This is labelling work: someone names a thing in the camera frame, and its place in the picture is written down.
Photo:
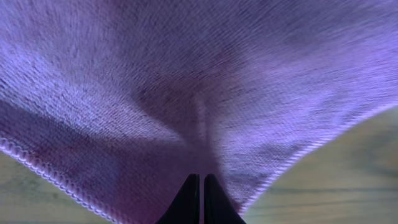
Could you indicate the pink microfiber cloth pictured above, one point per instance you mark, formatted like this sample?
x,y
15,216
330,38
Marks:
x,y
117,101

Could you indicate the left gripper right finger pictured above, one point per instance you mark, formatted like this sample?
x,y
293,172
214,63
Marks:
x,y
218,208

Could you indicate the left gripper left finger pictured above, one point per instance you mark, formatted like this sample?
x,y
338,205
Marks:
x,y
185,207

